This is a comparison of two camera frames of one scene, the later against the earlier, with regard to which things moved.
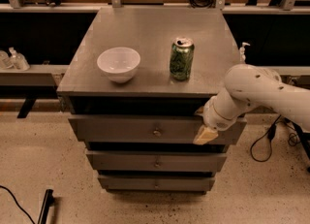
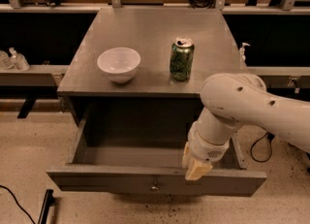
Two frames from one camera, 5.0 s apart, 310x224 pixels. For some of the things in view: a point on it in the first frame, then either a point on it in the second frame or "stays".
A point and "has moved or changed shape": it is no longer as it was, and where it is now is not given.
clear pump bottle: (242, 57) stays
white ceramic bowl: (118, 63) stays
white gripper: (211, 115) → (206, 149)
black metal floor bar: (48, 201) stays
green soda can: (181, 58) stays
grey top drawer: (146, 128) has moved or changed shape
